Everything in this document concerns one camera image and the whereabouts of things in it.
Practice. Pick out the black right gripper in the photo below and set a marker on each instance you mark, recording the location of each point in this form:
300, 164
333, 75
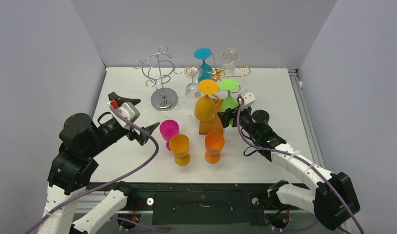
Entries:
235, 115

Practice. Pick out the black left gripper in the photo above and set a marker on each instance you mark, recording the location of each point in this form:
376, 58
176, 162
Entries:
141, 137

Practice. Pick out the gold wire glass rack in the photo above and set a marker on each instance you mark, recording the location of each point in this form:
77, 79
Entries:
214, 125

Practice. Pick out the yellow wine glass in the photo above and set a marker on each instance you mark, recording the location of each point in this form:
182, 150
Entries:
205, 105
179, 146

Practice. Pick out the green plastic wine glass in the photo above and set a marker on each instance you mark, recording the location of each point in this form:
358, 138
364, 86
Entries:
232, 86

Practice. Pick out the clear small wine glass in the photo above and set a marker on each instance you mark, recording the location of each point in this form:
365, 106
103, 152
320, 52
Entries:
192, 72

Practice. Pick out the blue plastic wine glass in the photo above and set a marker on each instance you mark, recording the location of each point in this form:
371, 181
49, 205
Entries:
203, 54

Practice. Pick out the clear patterned wine glass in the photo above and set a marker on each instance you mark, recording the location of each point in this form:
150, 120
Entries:
228, 62

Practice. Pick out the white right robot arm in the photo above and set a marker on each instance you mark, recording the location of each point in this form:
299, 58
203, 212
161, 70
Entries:
329, 196

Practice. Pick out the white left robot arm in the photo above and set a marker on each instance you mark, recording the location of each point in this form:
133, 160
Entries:
71, 170

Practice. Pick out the orange plastic wine glass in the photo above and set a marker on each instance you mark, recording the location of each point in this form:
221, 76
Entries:
214, 144

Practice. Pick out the pink plastic wine glass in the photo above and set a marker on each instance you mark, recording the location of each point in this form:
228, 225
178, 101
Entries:
168, 129

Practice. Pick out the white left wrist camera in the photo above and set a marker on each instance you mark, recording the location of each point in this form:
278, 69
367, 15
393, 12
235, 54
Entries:
123, 114

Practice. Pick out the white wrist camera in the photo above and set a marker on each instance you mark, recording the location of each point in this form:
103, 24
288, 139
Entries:
123, 114
246, 98

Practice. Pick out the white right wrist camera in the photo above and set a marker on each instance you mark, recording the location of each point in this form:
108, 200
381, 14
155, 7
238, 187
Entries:
246, 98

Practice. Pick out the silver wire glass rack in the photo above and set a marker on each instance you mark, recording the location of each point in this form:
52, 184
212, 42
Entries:
157, 68

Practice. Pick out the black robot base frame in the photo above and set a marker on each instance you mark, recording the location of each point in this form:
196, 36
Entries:
209, 208

